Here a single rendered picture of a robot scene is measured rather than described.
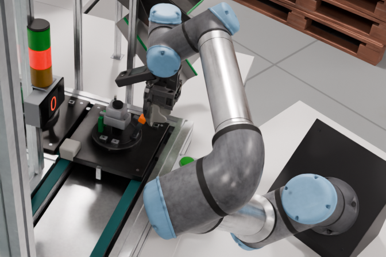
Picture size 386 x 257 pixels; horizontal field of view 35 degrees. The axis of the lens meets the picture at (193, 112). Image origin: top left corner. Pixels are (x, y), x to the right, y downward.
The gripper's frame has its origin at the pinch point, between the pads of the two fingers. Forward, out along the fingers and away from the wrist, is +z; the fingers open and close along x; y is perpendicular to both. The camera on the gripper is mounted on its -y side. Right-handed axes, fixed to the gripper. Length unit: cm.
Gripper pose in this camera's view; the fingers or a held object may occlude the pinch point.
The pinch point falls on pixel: (149, 121)
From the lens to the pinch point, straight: 165.6
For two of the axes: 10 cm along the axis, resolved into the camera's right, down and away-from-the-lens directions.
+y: 9.5, 2.6, -1.6
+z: -1.0, 7.7, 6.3
